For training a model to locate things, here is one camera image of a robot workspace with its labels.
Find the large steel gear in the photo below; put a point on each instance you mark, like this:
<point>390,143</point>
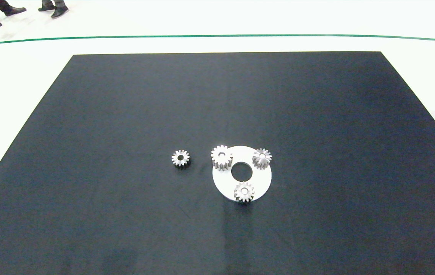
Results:
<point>216,156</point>

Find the small steel gear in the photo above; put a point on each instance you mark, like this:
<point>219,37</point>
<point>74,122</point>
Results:
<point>257,157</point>
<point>239,191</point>
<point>175,157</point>

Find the round white plate with pins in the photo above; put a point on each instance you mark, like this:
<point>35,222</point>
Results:
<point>263,178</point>

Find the green tape line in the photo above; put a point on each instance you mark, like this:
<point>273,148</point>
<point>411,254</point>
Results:
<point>217,36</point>

